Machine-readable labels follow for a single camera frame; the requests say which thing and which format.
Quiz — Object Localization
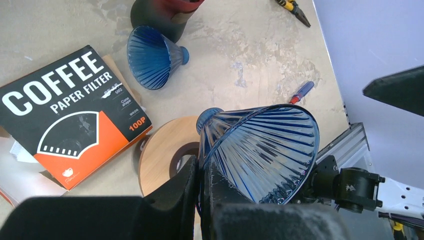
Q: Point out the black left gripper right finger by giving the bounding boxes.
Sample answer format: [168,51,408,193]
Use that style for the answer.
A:
[200,162,351,240]

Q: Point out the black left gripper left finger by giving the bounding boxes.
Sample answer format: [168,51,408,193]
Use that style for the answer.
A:
[0,156,198,240]

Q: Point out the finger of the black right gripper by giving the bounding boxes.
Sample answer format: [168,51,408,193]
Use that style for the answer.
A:
[362,65,424,116]

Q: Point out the wooden dripper ring holder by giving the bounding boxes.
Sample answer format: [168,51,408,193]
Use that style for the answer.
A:
[138,115,200,196]

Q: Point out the blue glass dripper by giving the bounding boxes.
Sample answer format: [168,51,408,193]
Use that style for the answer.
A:
[196,104,320,205]
[126,25,190,90]

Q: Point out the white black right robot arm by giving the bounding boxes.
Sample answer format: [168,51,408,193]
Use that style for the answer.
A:
[292,66,424,228]

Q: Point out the black orange coffee filter box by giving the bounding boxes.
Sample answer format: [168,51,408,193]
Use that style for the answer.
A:
[0,45,153,190]

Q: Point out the white paper coffee filters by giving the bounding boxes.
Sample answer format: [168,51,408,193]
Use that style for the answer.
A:
[0,127,67,207]

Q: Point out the yellow black pliers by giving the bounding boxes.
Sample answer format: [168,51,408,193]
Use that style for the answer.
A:
[275,0,311,28]

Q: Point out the dark carafe with red rim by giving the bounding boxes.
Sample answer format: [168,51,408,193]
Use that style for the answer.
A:
[130,0,204,43]

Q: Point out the aluminium frame rail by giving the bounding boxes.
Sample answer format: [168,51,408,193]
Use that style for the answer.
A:
[316,123,372,170]

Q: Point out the red handled screwdriver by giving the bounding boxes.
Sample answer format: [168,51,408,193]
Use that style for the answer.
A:
[288,81,315,104]

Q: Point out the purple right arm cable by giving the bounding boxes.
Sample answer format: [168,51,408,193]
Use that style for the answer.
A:
[377,211,424,229]

